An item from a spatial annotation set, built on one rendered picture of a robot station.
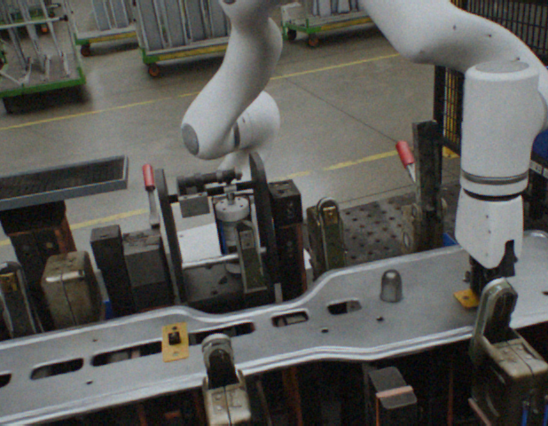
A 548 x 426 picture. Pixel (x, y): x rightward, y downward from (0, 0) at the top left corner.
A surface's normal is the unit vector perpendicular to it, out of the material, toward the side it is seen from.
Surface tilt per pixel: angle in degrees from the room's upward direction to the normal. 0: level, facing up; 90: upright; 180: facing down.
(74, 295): 90
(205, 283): 0
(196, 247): 4
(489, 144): 90
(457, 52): 128
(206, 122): 73
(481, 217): 87
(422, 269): 0
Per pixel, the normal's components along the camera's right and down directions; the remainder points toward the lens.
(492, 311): 0.21, 0.60
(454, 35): 0.43, 0.58
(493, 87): -0.50, 0.44
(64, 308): 0.19, 0.43
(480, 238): -0.98, 0.18
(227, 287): -0.11, -0.89
